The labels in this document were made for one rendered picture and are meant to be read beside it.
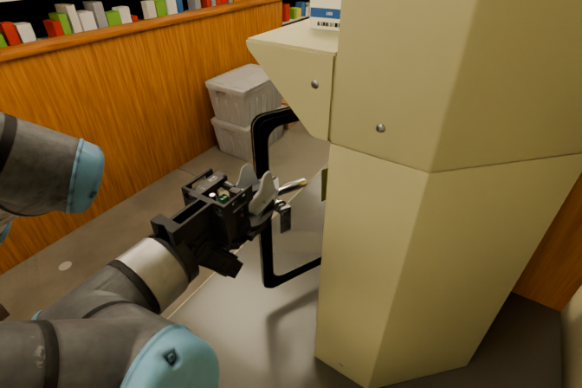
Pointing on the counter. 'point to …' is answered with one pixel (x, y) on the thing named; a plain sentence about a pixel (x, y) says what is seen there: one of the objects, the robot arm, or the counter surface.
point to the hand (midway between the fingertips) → (271, 185)
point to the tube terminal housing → (443, 150)
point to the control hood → (301, 71)
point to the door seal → (261, 177)
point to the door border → (260, 178)
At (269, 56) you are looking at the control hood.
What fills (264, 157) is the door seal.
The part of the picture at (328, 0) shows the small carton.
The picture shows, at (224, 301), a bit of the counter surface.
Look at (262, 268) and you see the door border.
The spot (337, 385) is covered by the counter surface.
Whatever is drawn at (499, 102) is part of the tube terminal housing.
